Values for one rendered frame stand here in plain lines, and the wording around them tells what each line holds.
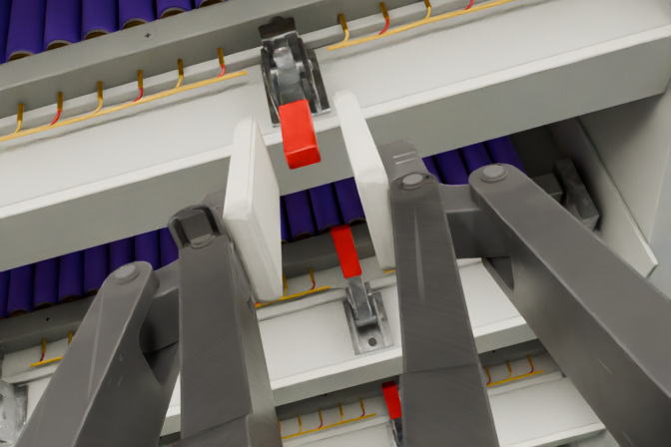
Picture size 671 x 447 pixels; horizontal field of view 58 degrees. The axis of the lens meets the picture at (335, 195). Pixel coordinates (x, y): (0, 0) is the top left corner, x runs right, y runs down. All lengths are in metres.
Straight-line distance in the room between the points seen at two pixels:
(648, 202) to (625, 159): 0.03
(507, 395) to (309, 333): 0.25
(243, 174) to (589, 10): 0.20
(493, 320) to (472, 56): 0.20
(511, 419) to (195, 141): 0.43
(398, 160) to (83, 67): 0.19
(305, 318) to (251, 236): 0.29
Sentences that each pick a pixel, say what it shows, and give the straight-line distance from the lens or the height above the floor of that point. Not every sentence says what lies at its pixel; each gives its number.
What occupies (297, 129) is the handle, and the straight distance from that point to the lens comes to 0.23.
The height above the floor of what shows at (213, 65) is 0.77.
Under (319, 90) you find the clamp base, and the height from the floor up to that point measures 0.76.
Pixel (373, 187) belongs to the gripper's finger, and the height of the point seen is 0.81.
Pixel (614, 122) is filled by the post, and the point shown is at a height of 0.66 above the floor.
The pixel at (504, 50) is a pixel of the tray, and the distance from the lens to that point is 0.30.
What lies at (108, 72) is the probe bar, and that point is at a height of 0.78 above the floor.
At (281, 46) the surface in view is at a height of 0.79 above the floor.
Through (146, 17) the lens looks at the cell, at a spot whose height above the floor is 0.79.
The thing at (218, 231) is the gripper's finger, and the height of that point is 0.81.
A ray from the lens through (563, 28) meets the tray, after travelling 0.31.
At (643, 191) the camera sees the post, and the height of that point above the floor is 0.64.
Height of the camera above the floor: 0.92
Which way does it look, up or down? 43 degrees down
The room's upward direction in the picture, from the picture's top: 17 degrees counter-clockwise
